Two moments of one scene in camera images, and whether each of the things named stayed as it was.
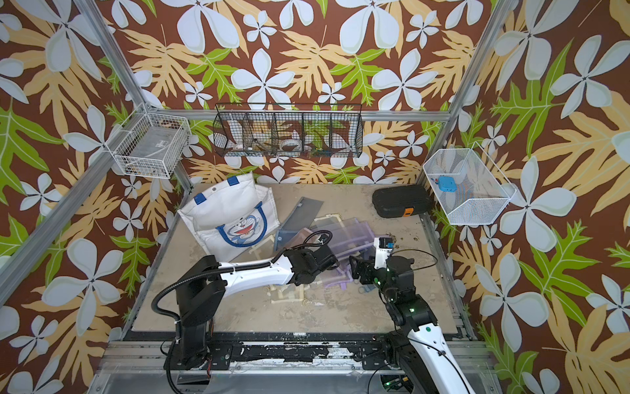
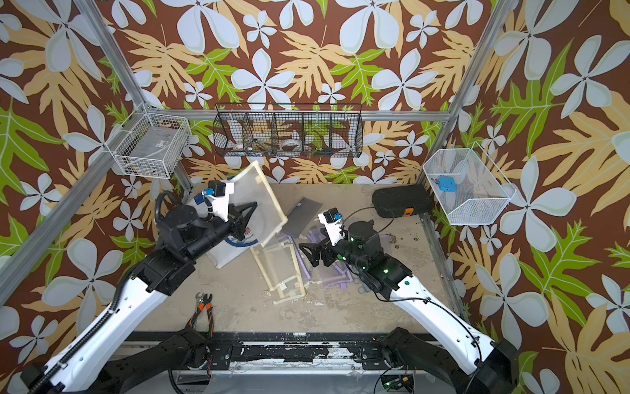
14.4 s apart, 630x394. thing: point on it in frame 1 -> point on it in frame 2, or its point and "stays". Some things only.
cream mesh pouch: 263,249 -> 252,185
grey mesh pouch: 303,215 stays
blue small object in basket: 447,184 stays
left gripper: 302,252 -> 235,222
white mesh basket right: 467,185 stays
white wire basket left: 149,144 stays
